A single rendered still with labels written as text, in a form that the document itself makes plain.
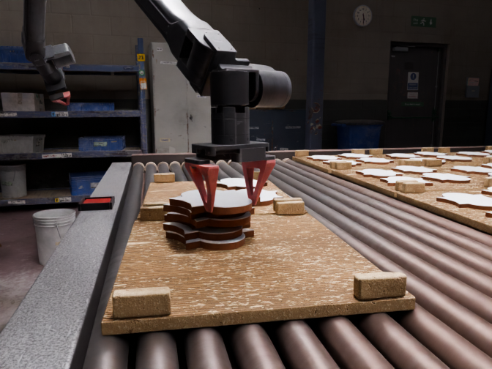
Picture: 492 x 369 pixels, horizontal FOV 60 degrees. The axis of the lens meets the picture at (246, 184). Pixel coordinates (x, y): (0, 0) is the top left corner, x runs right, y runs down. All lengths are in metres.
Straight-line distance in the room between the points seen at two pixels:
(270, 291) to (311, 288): 0.05
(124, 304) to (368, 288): 0.27
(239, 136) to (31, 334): 0.35
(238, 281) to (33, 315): 0.24
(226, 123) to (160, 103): 4.72
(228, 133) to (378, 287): 0.29
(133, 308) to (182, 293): 0.07
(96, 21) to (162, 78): 1.15
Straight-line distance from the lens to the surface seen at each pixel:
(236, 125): 0.62
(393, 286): 0.53
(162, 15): 0.76
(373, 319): 0.53
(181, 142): 5.37
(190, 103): 5.37
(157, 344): 0.46
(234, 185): 1.13
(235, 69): 0.63
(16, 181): 5.47
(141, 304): 0.47
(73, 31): 5.93
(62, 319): 0.55
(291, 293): 0.52
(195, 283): 0.55
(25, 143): 5.31
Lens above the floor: 1.15
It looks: 10 degrees down
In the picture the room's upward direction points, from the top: straight up
